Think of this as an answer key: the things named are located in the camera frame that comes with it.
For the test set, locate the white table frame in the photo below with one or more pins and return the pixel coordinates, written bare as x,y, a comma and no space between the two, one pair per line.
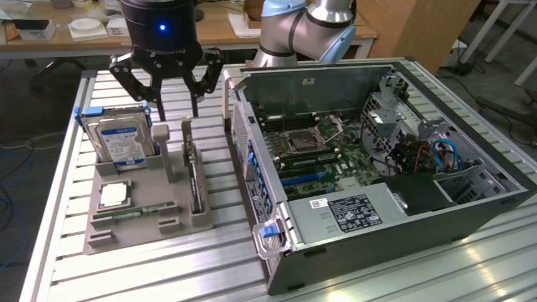
527,72

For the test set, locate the green RAM stick bare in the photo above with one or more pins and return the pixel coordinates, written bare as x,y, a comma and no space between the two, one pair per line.
139,210

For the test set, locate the gray power supply unit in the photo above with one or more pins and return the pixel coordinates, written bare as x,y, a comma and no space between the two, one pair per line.
356,214

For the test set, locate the silver CPU chip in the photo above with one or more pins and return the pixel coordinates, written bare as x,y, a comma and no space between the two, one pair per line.
113,195

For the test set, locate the metal drive cage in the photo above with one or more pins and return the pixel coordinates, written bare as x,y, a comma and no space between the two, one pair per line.
377,119

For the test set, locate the wooden cabinet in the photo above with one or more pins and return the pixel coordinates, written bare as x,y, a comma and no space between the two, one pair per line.
420,31

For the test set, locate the hard disk with blue caddy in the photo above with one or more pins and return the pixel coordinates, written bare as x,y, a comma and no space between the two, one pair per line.
121,141

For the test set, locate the gray parts rack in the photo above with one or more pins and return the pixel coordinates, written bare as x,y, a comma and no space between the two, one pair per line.
147,226

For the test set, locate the wooden desk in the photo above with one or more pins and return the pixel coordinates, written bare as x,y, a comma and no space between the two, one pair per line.
217,31

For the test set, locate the stack of white papers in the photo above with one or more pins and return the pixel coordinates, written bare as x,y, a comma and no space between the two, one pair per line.
243,26

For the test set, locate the black open PC case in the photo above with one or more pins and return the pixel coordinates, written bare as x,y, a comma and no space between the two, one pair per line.
377,251

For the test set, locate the blue case latch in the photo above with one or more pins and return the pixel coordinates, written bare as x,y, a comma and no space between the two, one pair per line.
268,231

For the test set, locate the white round part on box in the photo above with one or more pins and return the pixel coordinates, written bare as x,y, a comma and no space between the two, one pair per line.
88,30

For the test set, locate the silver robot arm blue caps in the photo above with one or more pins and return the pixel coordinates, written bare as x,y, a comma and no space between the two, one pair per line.
285,31

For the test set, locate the white box with black top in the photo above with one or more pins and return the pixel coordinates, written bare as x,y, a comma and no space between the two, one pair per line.
37,31

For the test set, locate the metal socket cover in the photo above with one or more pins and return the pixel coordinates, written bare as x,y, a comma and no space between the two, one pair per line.
331,127

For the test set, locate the CPU socket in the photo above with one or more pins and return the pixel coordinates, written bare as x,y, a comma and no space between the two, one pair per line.
303,141

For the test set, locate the black Nvidia graphics card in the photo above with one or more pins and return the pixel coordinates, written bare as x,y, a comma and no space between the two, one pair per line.
193,179

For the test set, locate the blue expansion slot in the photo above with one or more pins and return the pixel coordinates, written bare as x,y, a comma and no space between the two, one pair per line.
304,178

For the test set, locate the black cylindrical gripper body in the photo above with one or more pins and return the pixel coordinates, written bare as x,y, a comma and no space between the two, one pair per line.
161,37

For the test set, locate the black floor box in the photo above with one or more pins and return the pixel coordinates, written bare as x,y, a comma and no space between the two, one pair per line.
461,69

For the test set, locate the RAM stick with labels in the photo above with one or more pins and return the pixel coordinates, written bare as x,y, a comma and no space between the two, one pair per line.
308,160

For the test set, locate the silver chipset heatsink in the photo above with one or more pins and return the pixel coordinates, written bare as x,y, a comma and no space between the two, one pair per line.
351,184

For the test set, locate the white labelled carton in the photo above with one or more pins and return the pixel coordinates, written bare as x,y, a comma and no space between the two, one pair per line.
117,28

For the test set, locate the metal disk bay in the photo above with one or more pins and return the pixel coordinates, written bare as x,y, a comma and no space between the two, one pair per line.
461,179

